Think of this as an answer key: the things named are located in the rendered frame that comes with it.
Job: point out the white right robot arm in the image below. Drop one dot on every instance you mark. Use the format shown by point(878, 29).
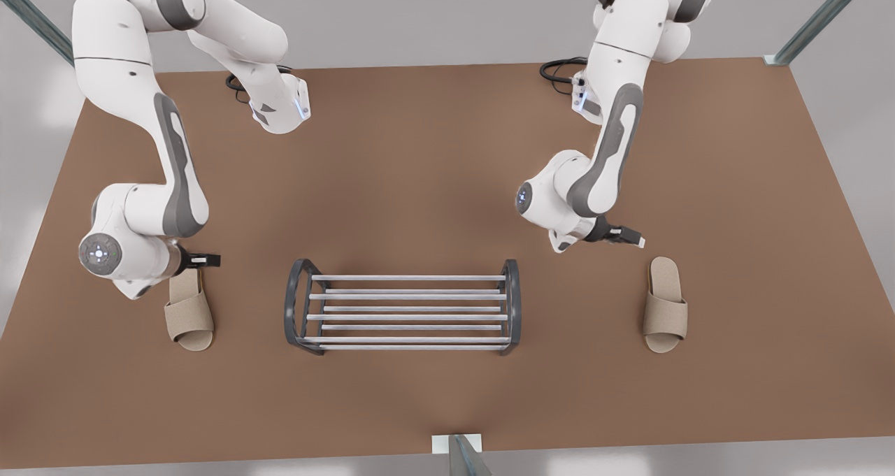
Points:
point(126, 112)

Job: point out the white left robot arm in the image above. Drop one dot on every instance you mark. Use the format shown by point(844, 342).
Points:
point(615, 133)

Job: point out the grey metal shoe rack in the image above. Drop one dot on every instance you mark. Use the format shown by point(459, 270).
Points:
point(403, 315)

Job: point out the beige right slipper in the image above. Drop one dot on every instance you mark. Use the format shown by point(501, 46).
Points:
point(189, 312)

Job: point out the beige slipper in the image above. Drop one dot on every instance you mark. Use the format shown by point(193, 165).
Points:
point(189, 312)
point(665, 305)

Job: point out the beige left slipper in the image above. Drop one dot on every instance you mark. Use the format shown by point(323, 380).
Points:
point(665, 305)

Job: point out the silver frame post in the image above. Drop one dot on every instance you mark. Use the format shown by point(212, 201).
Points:
point(821, 18)
point(463, 455)
point(35, 18)

